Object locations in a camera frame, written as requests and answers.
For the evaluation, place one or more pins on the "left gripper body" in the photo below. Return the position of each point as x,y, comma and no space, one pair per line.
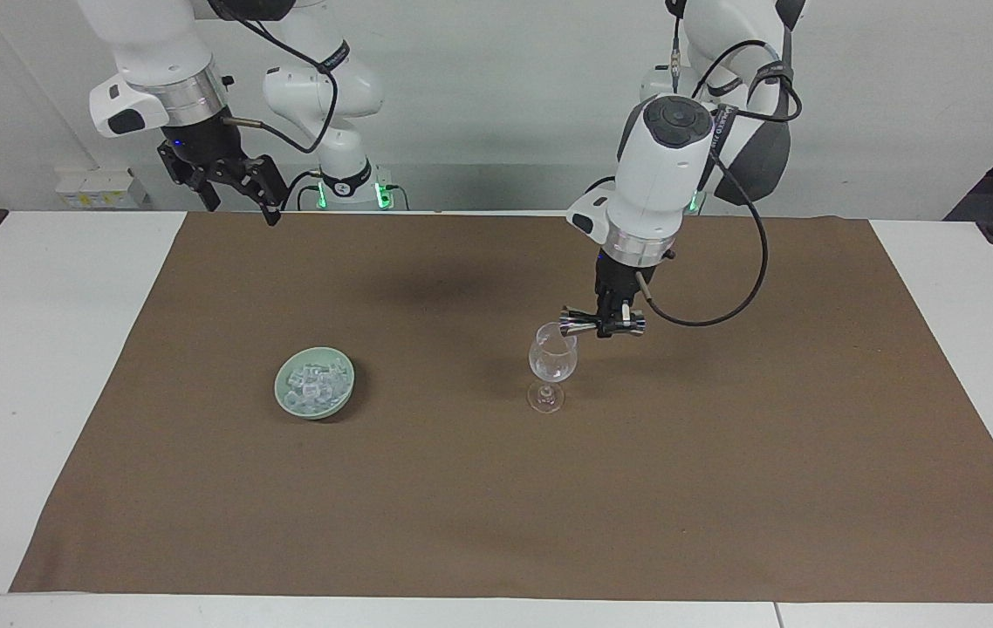
614,277

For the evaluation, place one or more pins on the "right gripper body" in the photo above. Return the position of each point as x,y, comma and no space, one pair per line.
200,138

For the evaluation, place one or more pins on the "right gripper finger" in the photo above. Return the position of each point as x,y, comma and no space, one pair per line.
192,179
259,181

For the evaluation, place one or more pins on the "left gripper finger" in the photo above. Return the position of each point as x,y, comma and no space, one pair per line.
605,314
627,307

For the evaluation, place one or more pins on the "silver metal jigger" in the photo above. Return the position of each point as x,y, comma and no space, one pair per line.
579,324

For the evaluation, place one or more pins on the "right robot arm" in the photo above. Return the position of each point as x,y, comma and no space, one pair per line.
152,44

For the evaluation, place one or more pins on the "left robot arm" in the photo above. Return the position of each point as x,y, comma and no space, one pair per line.
662,166

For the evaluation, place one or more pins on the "clear wine glass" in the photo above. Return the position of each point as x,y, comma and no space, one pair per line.
552,359

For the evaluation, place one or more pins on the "clear ice cubes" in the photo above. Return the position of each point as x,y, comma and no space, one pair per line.
315,380

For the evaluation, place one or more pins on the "pale green bowl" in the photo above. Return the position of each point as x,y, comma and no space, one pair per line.
315,403

